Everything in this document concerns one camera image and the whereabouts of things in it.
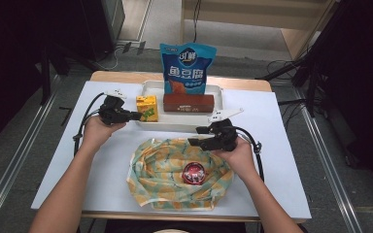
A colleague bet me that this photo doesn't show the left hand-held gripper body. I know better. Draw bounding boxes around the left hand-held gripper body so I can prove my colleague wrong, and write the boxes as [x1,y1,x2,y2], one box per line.
[97,90,129,126]

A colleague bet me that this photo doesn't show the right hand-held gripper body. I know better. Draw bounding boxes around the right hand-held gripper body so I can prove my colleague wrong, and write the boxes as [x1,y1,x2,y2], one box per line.
[206,107,245,152]

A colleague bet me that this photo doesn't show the yellow drink carton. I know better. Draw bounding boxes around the yellow drink carton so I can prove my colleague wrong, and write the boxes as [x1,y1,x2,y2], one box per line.
[135,94,159,123]

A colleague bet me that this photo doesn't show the white plastic tray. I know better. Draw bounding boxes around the white plastic tray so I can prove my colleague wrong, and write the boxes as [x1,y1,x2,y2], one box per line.
[134,80,225,133]

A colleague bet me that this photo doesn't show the brown long box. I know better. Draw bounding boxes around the brown long box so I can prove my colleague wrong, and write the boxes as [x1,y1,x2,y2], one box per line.
[162,93,216,114]

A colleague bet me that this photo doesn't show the lemon print cloth bag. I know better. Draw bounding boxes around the lemon print cloth bag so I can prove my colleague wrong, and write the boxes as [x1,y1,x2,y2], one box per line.
[125,137,235,211]

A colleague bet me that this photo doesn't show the blue snack pouch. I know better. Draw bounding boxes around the blue snack pouch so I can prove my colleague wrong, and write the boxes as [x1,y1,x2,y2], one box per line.
[159,42,218,96]

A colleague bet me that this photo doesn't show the person's left hand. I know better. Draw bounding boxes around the person's left hand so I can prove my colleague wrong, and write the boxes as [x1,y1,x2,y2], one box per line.
[82,115,127,150]

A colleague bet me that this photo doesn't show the person's right hand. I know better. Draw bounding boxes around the person's right hand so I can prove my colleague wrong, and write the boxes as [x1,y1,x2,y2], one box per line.
[213,137,257,179]

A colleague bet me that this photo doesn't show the black metal stand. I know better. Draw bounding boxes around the black metal stand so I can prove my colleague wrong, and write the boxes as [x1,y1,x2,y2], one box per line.
[39,42,93,107]

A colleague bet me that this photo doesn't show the dark cabinet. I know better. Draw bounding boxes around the dark cabinet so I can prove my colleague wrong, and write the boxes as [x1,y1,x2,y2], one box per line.
[100,0,126,45]

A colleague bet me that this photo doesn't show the wooden platform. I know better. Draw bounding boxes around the wooden platform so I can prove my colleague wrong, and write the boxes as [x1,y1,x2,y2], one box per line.
[180,0,338,62]

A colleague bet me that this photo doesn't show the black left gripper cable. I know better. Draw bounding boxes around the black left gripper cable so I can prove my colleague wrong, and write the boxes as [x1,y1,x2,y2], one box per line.
[72,91,107,157]

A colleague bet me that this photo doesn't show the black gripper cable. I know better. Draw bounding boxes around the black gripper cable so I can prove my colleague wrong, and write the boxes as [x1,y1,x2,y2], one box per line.
[235,125,266,183]
[72,91,107,157]

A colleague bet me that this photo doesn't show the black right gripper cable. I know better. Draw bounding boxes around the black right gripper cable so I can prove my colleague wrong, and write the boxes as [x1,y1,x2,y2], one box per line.
[235,125,266,183]

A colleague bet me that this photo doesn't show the white floor cable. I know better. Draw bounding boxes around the white floor cable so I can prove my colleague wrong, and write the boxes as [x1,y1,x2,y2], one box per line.
[98,45,124,72]

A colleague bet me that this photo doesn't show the black floor cables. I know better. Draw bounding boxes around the black floor cables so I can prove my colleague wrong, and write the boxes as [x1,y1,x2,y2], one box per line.
[264,58,307,81]

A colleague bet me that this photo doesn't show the metal floor rail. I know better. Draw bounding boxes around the metal floor rail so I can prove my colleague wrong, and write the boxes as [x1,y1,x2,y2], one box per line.
[290,86,365,233]
[0,74,63,233]

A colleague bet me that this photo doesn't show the black hanging cable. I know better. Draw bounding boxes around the black hanging cable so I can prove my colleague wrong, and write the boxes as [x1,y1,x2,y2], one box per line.
[189,0,202,45]

